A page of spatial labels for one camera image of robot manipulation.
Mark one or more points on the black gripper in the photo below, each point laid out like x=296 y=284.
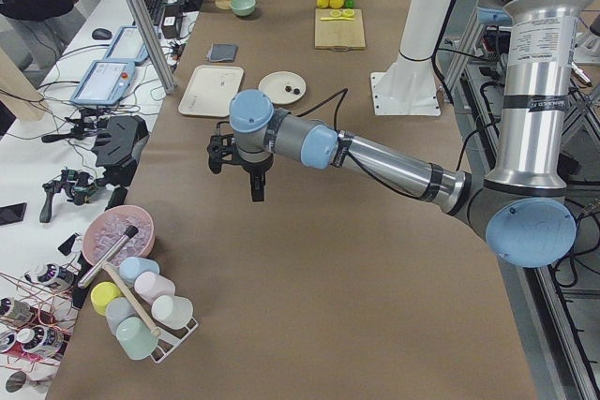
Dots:
x=253 y=170

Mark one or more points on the cream round plate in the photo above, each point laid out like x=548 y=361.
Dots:
x=273 y=86

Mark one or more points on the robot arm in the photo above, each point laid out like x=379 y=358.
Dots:
x=517 y=207

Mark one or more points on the cream rabbit tray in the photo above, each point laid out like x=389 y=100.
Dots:
x=210 y=91

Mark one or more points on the metal ice tongs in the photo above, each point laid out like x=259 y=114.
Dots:
x=86 y=279

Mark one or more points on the grey folded cloth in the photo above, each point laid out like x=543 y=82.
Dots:
x=222 y=53

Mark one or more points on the pink plastic cup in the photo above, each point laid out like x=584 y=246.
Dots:
x=149 y=286

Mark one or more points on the white plastic cup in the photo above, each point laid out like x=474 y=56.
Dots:
x=172 y=311

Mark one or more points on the blue plastic cup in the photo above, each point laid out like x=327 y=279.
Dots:
x=132 y=267

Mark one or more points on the pink bowl with ice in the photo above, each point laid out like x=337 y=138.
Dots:
x=109 y=227

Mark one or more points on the bamboo cutting board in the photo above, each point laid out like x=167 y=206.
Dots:
x=342 y=35

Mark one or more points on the white cup rack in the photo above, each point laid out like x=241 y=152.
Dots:
x=169 y=340

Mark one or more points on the mint green bowl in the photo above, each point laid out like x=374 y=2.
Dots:
x=243 y=8

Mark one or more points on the yellow plastic knife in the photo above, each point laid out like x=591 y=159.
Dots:
x=336 y=19

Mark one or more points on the blue teach pendant near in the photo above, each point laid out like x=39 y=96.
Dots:
x=104 y=83

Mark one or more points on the blue teach pendant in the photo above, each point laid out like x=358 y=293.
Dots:
x=104 y=83
x=127 y=44

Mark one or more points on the grey plastic cup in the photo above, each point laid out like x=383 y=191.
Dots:
x=117 y=311

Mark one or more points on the yellow plastic cup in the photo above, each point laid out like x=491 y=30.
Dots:
x=102 y=294

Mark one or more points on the blue teach pendant far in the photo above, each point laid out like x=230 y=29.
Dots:
x=127 y=44

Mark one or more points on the green plastic cup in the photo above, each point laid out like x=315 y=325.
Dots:
x=135 y=338

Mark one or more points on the whole yellow lemon lower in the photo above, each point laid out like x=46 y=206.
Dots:
x=336 y=4

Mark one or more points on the black computer mouse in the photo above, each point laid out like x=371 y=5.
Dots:
x=102 y=34

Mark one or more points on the black smartphone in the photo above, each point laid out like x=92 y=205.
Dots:
x=12 y=214

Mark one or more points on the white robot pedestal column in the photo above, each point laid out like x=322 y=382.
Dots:
x=408 y=86

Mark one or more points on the aluminium frame post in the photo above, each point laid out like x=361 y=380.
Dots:
x=151 y=42

